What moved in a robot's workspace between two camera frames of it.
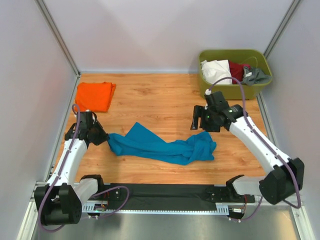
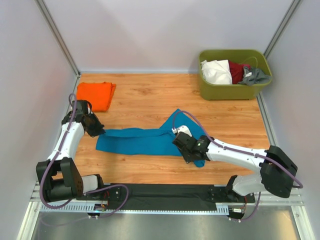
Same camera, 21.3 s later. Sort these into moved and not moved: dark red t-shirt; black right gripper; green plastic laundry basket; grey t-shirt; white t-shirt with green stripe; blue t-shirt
Moved: black right gripper; blue t-shirt
Not moved: grey t-shirt; white t-shirt with green stripe; green plastic laundry basket; dark red t-shirt
